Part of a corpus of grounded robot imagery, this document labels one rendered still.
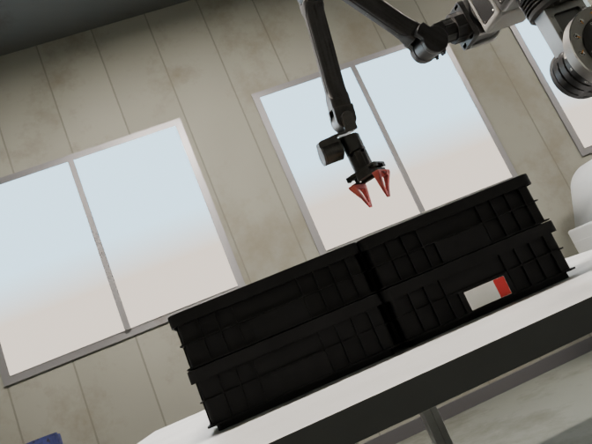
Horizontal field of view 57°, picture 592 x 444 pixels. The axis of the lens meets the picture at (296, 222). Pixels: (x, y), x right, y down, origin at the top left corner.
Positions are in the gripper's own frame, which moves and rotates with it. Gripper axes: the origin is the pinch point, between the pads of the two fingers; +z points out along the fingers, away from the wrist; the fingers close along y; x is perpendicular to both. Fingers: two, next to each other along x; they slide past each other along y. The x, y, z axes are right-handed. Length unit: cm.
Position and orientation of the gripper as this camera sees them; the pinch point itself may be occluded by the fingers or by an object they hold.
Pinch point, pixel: (378, 199)
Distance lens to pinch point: 151.8
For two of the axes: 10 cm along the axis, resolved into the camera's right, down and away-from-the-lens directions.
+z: 3.9, 9.0, -2.0
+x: 6.1, -0.9, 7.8
